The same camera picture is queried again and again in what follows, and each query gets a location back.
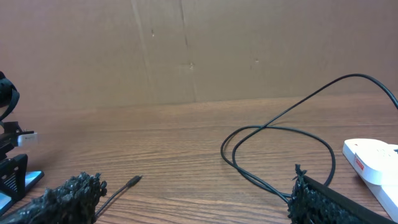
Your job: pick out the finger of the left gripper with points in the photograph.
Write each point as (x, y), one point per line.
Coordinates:
(16, 165)

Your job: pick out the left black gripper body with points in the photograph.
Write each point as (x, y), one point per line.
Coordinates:
(13, 136)

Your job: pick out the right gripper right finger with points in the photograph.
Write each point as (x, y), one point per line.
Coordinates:
(315, 203)

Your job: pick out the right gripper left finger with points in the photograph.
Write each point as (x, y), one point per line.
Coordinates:
(73, 202)

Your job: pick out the Samsung Galaxy smartphone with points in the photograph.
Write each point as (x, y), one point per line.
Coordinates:
(14, 190)

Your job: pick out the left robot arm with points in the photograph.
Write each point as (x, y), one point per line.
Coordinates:
(9, 97)

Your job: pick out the white power strip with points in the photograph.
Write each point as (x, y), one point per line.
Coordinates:
(375, 162)

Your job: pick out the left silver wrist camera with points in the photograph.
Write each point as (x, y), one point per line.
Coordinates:
(28, 139)

